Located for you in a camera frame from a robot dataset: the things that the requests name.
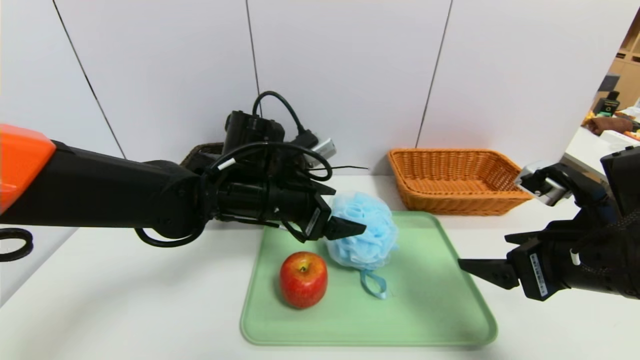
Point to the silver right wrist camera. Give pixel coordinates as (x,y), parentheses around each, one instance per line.
(542,185)

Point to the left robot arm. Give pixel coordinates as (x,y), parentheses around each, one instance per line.
(100,185)

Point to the white flat box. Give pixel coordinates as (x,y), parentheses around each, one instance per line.
(612,136)

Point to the light blue mesh bath pouf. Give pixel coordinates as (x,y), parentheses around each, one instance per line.
(370,240)

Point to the brown cloth bundle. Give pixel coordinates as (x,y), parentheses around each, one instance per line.
(607,125)

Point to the dark grey panel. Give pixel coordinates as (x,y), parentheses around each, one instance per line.
(607,83)

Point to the white side table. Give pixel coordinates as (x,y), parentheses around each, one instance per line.
(582,150)

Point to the orange wicker basket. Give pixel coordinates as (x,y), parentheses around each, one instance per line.
(450,205)

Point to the light green plastic tray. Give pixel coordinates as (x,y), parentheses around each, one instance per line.
(350,320)

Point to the wooden shelf unit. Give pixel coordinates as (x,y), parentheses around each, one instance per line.
(627,80)

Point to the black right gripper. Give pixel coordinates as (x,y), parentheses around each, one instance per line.
(536,273)

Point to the red apple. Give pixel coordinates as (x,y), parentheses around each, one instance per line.
(303,282)

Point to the black device with green mark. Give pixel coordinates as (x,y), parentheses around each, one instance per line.
(607,106)

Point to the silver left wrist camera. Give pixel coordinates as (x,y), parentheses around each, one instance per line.
(325,148)

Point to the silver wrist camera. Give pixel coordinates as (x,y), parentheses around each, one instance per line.
(325,148)
(542,185)

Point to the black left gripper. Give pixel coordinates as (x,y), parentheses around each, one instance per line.
(316,220)

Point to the dark brown wicker basket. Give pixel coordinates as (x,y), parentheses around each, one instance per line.
(200,149)

